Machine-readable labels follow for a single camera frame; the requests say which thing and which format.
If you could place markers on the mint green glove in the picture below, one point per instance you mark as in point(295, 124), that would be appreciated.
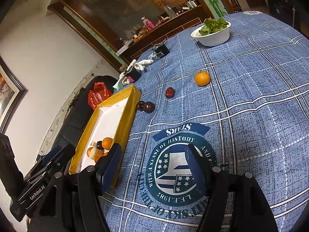
point(119, 84)

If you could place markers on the dark chestnut in tray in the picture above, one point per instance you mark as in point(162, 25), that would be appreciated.
point(99, 145)

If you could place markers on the dark jar with cork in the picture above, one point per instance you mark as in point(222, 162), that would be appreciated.
point(131, 75)

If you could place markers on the yellow cardboard tray box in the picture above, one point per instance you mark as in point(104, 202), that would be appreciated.
point(113, 118)

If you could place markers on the green lettuce leaves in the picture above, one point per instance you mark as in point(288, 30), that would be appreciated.
point(212, 26)

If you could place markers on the orange mandarin in tray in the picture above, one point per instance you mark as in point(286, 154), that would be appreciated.
point(89, 151)

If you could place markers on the framed horse painting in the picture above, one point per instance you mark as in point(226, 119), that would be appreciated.
point(12, 92)

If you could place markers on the yellowish mandarin orange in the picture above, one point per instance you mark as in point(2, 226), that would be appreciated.
point(202, 78)

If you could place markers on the black jar small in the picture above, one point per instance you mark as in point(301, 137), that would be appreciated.
point(161, 50)

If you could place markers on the dark chestnut back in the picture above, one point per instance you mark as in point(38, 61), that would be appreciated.
point(139, 105)

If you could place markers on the dark chestnut front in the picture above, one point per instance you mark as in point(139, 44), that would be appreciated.
point(148, 107)

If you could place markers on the red plastic bag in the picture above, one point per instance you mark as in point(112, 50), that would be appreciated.
point(98, 94)

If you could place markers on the white glove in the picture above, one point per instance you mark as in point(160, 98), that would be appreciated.
point(140, 66)

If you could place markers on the wooden partition cabinet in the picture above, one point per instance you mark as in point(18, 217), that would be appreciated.
point(114, 27)

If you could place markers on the orange mandarin right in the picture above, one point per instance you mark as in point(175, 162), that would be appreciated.
point(99, 154)

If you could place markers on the large orange mandarin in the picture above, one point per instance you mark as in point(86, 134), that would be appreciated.
point(107, 143)

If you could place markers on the red jujube date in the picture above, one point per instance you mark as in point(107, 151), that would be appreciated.
point(170, 92)

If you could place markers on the blue plaid tablecloth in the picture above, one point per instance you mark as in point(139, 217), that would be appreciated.
point(251, 117)

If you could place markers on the pink bottle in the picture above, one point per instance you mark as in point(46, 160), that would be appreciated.
point(148, 24)

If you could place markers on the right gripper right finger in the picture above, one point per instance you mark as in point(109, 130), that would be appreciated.
point(200, 167)

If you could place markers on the dark chestnut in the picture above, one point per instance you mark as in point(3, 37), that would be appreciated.
point(99, 145)
point(139, 105)
point(148, 107)

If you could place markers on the black leather sofa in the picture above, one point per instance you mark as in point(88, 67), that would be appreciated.
point(71, 120)

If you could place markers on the white bowl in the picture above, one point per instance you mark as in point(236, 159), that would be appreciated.
point(213, 39)

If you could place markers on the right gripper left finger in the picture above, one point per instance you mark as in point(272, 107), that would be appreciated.
point(107, 167)

